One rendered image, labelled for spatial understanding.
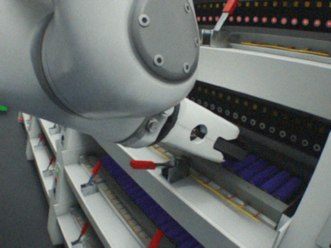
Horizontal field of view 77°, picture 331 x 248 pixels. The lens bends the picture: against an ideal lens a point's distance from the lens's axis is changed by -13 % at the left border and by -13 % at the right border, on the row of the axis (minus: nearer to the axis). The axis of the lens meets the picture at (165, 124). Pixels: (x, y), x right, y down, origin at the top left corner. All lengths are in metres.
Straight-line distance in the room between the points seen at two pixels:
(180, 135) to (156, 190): 0.16
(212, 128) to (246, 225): 0.12
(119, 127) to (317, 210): 0.18
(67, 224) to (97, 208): 0.26
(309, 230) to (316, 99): 0.12
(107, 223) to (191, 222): 0.27
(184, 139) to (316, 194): 0.13
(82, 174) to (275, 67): 0.59
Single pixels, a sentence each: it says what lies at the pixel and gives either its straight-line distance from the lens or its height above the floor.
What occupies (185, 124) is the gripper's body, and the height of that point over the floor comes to 0.62.
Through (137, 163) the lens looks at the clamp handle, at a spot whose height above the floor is 0.55.
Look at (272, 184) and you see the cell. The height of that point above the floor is 0.57.
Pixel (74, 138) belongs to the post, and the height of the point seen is 0.42.
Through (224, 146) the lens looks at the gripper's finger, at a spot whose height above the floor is 0.61.
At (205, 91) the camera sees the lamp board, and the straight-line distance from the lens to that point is 0.51.
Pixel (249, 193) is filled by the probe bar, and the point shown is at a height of 0.56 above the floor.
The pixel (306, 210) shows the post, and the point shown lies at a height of 0.59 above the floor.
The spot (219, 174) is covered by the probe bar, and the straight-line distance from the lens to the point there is 0.33.
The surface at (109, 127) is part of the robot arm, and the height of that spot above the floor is 0.61.
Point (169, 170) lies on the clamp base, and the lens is 0.33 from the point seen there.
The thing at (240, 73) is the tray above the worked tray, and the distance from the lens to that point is 0.28.
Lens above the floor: 0.66
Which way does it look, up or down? 11 degrees down
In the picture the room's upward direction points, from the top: 17 degrees clockwise
